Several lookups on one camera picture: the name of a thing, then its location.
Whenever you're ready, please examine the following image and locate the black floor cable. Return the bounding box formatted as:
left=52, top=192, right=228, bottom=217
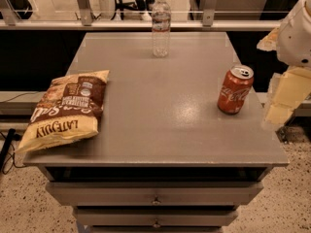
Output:
left=0, top=128, right=27, bottom=176

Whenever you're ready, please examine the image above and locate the brown chip bag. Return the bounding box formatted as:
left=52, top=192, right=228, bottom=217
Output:
left=17, top=70, right=109, bottom=152

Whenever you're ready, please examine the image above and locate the top drawer knob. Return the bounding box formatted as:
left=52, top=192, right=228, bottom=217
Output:
left=152, top=196, right=161, bottom=206

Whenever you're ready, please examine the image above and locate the drawer knob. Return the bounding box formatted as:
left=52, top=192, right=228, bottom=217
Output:
left=152, top=196, right=161, bottom=206
left=153, top=221, right=161, bottom=228

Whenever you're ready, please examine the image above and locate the red coke can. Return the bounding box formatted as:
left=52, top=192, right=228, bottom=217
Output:
left=217, top=64, right=254, bottom=115

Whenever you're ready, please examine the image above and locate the clear plastic water bottle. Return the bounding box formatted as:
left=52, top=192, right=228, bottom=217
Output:
left=152, top=0, right=171, bottom=57

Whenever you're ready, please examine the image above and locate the grey drawer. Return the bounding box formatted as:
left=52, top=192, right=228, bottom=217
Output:
left=46, top=182, right=263, bottom=207
left=73, top=208, right=238, bottom=227

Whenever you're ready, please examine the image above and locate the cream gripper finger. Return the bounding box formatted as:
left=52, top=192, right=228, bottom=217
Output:
left=257, top=27, right=279, bottom=51
left=263, top=66, right=311, bottom=126

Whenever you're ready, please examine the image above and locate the metal railing shelf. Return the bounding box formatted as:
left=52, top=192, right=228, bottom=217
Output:
left=0, top=0, right=292, bottom=31

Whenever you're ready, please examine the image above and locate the top grey drawer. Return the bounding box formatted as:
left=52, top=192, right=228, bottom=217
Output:
left=46, top=182, right=263, bottom=207

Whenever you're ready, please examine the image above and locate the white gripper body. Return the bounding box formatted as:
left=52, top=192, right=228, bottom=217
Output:
left=276, top=0, right=311, bottom=67

